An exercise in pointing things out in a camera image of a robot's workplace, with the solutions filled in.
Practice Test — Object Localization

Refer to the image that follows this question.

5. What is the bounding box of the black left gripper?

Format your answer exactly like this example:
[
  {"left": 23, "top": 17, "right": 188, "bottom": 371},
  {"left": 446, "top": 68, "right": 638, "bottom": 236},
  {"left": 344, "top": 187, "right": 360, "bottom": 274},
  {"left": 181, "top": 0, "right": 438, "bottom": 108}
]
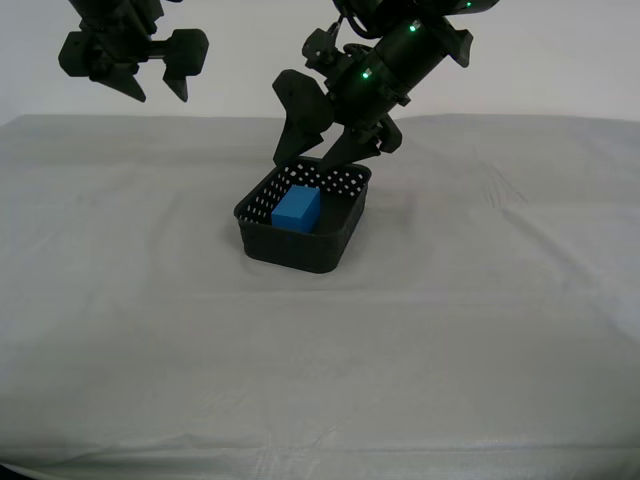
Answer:
[{"left": 271, "top": 46, "right": 414, "bottom": 174}]

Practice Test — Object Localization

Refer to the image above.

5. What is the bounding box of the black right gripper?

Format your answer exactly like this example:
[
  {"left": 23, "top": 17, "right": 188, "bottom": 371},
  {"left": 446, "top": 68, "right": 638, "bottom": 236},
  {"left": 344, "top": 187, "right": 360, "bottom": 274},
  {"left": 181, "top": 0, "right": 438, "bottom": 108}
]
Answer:
[{"left": 57, "top": 0, "right": 211, "bottom": 104}]

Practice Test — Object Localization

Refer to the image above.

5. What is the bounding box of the blue rectangular block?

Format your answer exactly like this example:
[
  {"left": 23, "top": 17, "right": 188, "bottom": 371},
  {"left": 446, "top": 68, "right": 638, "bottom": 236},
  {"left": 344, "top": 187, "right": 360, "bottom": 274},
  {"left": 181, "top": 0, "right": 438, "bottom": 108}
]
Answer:
[{"left": 271, "top": 185, "right": 322, "bottom": 235}]

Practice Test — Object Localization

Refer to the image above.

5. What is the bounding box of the black perforated plastic basket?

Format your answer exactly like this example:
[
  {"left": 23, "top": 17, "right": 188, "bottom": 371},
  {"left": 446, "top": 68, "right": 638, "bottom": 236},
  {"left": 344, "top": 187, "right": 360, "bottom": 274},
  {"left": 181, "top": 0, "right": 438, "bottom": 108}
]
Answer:
[{"left": 232, "top": 155, "right": 374, "bottom": 276}]

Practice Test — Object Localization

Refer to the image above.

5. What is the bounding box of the white tablecloth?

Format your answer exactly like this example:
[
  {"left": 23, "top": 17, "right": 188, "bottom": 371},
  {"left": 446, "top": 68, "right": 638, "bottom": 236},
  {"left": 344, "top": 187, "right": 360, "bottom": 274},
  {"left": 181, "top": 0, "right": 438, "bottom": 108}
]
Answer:
[{"left": 0, "top": 113, "right": 640, "bottom": 480}]

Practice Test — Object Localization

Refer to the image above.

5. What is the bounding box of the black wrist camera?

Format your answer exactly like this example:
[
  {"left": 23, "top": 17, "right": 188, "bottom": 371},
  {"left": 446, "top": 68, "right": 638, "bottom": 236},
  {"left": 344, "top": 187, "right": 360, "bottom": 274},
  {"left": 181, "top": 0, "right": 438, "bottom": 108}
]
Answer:
[{"left": 301, "top": 26, "right": 354, "bottom": 72}]

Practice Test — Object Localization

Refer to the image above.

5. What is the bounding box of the black camera cable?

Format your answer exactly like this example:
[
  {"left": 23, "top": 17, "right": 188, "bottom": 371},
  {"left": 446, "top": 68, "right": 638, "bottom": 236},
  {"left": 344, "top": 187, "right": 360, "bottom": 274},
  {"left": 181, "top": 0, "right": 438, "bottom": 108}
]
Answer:
[{"left": 327, "top": 0, "right": 384, "bottom": 42}]

